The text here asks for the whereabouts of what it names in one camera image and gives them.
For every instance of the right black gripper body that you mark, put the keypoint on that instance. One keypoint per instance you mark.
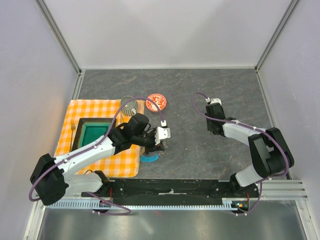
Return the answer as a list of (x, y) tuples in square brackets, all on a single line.
[(209, 123)]

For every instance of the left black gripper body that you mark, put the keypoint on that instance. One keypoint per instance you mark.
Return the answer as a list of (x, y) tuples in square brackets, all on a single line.
[(148, 142)]

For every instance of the blue tag keyring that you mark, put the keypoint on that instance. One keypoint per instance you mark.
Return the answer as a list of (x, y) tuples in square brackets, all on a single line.
[(149, 155)]

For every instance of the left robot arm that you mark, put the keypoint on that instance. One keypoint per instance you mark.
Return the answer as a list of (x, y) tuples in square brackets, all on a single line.
[(52, 177)]

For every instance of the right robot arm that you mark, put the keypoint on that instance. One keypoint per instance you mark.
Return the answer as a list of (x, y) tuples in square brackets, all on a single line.
[(270, 154)]

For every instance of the orange checkered cloth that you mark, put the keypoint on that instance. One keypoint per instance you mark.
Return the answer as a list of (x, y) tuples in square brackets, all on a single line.
[(123, 165)]

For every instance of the silver knife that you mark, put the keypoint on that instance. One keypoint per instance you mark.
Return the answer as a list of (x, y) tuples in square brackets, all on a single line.
[(121, 119)]

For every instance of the grey striped mug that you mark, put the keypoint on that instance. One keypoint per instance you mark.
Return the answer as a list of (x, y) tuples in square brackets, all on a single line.
[(130, 107)]

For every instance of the red white patterned bowl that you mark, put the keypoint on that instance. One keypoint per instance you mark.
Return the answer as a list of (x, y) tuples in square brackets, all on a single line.
[(157, 98)]

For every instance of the black teal square plate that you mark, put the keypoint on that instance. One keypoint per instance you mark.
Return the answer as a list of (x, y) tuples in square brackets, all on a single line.
[(89, 130)]

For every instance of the silver fork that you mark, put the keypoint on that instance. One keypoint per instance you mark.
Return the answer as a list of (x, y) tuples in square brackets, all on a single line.
[(73, 128)]

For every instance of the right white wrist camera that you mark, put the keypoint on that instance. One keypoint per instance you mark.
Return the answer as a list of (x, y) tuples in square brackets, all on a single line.
[(211, 101)]

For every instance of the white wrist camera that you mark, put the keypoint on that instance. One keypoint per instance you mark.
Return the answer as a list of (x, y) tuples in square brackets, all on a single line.
[(162, 132), (211, 101)]

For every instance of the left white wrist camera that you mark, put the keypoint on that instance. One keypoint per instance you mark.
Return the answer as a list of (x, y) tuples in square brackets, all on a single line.
[(162, 132)]

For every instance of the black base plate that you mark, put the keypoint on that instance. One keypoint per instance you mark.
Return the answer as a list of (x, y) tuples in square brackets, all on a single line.
[(173, 192)]

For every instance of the slotted cable duct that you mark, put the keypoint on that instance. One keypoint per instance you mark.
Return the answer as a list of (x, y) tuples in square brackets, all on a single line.
[(95, 204)]

